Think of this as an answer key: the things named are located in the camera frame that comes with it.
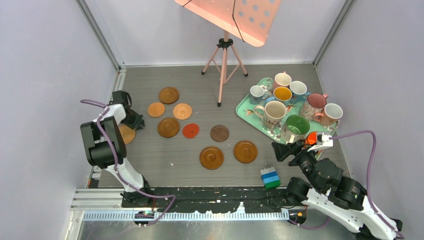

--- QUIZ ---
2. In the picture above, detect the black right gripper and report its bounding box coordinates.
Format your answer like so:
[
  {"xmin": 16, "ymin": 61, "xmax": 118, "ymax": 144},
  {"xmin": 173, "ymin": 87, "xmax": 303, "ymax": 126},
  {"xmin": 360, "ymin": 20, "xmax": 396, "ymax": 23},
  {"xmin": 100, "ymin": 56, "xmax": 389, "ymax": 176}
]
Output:
[{"xmin": 270, "ymin": 139, "xmax": 323, "ymax": 192}]

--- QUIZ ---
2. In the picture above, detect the woven rattan coaster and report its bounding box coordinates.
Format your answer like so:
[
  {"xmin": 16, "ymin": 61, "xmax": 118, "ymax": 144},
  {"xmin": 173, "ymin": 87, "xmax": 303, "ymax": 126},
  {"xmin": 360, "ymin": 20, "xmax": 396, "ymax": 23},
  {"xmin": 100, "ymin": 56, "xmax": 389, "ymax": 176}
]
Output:
[
  {"xmin": 172, "ymin": 103, "xmax": 192, "ymax": 120},
  {"xmin": 119, "ymin": 124, "xmax": 136, "ymax": 145}
]

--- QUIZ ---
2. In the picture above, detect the light plain wooden coaster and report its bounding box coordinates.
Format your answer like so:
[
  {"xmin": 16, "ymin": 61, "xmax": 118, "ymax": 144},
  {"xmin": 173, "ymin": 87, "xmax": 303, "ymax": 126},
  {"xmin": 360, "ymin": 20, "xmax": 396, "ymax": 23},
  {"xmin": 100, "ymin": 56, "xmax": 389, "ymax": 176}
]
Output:
[{"xmin": 147, "ymin": 102, "xmax": 166, "ymax": 118}]

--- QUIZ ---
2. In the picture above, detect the large ridged brown wooden coaster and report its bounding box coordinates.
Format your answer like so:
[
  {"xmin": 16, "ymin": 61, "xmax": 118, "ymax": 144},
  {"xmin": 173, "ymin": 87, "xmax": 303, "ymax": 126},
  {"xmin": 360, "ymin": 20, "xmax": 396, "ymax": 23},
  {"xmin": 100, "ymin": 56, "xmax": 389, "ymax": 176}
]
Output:
[{"xmin": 157, "ymin": 117, "xmax": 180, "ymax": 138}]

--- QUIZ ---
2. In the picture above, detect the red round paper coaster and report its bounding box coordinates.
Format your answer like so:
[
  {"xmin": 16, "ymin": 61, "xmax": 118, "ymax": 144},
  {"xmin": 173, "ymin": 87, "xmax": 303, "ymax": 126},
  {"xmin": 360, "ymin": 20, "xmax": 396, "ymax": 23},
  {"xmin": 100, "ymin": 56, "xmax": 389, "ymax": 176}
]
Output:
[{"xmin": 182, "ymin": 123, "xmax": 200, "ymax": 139}]

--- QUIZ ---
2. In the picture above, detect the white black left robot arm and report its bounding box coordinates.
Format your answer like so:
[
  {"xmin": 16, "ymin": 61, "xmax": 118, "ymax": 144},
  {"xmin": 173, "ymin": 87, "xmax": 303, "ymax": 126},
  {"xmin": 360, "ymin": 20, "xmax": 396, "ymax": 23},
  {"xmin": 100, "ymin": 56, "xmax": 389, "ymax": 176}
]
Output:
[{"xmin": 80, "ymin": 90, "xmax": 154, "ymax": 207}]

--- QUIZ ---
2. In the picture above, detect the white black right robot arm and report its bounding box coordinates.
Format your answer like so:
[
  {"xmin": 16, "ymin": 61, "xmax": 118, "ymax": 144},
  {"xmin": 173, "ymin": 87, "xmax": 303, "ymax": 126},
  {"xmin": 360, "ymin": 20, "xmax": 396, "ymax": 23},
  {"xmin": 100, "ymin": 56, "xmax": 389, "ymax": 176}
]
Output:
[{"xmin": 271, "ymin": 140, "xmax": 403, "ymax": 240}]

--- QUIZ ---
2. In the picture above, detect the ridged brown coaster front right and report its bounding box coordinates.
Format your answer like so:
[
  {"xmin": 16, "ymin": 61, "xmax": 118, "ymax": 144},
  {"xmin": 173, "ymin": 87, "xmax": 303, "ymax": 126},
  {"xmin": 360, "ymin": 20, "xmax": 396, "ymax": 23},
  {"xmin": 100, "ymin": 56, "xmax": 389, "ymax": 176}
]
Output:
[{"xmin": 233, "ymin": 140, "xmax": 258, "ymax": 164}]

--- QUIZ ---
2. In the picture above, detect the ridged brown coaster back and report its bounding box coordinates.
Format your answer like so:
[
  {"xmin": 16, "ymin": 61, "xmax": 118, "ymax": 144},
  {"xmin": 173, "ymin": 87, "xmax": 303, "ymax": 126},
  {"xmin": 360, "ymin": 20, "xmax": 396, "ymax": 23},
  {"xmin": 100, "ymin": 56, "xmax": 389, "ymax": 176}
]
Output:
[{"xmin": 158, "ymin": 86, "xmax": 180, "ymax": 105}]

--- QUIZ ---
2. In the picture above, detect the dark walnut flat coaster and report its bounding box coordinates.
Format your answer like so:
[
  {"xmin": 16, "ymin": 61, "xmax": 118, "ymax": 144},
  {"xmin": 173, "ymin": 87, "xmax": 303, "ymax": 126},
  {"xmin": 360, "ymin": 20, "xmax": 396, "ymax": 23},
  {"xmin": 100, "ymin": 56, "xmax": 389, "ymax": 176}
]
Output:
[{"xmin": 210, "ymin": 125, "xmax": 230, "ymax": 142}]

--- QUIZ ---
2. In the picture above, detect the ridged brown coaster front left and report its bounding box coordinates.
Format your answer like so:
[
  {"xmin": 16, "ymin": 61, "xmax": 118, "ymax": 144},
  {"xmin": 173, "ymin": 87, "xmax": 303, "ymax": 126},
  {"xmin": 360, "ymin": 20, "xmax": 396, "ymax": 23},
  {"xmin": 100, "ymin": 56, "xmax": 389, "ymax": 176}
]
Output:
[{"xmin": 199, "ymin": 146, "xmax": 224, "ymax": 170}]

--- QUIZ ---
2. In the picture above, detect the green inside cream mug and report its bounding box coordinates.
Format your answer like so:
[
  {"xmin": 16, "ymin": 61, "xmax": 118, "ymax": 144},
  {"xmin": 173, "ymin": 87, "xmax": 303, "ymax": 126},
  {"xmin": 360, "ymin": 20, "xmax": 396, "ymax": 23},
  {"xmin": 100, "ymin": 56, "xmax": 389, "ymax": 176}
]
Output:
[{"xmin": 280, "ymin": 114, "xmax": 310, "ymax": 144}]

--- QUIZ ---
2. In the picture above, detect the blue green toy brick stack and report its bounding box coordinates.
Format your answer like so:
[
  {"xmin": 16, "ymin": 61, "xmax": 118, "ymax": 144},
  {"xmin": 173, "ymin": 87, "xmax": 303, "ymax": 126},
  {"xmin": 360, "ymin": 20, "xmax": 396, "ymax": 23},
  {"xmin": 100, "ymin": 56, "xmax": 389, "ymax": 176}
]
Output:
[{"xmin": 260, "ymin": 167, "xmax": 281, "ymax": 190}]

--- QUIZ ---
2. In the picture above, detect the orange mug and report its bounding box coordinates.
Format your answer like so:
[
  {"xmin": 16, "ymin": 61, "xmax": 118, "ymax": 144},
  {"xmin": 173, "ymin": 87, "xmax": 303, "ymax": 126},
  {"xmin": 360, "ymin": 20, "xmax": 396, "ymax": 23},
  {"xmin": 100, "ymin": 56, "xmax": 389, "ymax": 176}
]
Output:
[{"xmin": 304, "ymin": 131, "xmax": 319, "ymax": 146}]

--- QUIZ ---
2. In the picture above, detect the cream shell pattern mug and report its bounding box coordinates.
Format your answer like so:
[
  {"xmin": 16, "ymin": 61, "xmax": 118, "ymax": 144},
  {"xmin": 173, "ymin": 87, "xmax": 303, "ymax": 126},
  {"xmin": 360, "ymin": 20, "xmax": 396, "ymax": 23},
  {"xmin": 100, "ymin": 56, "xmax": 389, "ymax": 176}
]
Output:
[{"xmin": 253, "ymin": 100, "xmax": 287, "ymax": 131}]

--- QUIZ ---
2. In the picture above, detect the mint green floral tray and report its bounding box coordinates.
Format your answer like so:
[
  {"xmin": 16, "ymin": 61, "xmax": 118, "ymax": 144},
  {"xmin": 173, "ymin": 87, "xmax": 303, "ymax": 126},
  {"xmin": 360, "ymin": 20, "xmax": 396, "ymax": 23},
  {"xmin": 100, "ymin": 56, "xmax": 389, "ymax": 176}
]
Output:
[{"xmin": 235, "ymin": 77, "xmax": 340, "ymax": 144}]

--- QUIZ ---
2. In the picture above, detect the yellow inside blue mug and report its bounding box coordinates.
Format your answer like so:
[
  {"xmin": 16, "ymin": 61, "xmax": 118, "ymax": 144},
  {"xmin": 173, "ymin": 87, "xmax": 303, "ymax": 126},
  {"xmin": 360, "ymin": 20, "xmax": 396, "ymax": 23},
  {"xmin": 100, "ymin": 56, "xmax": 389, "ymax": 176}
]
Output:
[{"xmin": 273, "ymin": 86, "xmax": 293, "ymax": 107}]

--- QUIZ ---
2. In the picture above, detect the peach mug white inside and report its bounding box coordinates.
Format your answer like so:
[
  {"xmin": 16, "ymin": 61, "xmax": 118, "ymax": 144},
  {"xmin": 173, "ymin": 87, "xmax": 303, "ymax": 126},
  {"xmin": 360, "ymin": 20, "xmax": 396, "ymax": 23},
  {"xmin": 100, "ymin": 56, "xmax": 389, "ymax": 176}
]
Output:
[{"xmin": 313, "ymin": 103, "xmax": 344, "ymax": 128}]

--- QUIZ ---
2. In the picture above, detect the pink inside floral mug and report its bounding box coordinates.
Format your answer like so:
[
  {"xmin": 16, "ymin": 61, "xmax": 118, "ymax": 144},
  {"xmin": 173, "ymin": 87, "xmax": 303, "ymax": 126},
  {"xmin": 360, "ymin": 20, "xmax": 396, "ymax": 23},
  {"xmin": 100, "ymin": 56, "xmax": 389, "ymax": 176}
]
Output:
[{"xmin": 299, "ymin": 93, "xmax": 329, "ymax": 121}]

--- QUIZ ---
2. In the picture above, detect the small blue patterned mug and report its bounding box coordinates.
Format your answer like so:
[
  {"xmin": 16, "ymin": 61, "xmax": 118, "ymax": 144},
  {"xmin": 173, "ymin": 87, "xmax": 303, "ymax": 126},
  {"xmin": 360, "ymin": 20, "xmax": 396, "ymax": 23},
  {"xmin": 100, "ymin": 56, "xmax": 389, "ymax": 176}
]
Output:
[{"xmin": 249, "ymin": 85, "xmax": 265, "ymax": 105}]

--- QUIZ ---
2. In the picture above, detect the white inside teal mug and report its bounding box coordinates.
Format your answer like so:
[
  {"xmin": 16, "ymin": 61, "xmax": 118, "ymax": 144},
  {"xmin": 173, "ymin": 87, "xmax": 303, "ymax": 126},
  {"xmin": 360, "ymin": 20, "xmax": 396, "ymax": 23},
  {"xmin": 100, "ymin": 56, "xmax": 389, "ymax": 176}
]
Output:
[{"xmin": 289, "ymin": 80, "xmax": 308, "ymax": 104}]

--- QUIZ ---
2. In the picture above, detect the pink white inside mug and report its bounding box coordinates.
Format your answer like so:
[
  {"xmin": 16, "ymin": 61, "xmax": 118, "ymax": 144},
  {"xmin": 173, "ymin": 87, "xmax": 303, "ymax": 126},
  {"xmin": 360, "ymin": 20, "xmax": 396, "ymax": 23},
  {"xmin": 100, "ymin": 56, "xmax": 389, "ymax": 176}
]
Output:
[{"xmin": 272, "ymin": 71, "xmax": 292, "ymax": 90}]

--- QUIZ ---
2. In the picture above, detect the pink music stand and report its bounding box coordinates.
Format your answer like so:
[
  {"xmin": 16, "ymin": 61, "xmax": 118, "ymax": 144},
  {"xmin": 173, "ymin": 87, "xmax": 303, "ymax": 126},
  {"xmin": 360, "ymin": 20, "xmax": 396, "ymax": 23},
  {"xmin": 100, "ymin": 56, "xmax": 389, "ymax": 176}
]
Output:
[{"xmin": 176, "ymin": 0, "xmax": 282, "ymax": 107}]

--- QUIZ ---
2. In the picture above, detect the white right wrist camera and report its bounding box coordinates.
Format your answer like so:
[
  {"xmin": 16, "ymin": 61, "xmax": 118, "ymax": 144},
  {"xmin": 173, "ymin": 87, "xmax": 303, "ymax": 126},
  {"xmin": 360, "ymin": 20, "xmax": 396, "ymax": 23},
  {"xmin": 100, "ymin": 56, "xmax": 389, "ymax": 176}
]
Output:
[{"xmin": 307, "ymin": 131, "xmax": 334, "ymax": 152}]

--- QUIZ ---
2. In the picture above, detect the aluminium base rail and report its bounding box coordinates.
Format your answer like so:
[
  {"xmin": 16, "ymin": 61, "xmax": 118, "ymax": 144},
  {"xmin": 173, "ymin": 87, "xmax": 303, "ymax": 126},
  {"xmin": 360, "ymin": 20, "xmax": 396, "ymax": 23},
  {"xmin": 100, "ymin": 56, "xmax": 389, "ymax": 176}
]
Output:
[{"xmin": 71, "ymin": 186, "xmax": 306, "ymax": 224}]

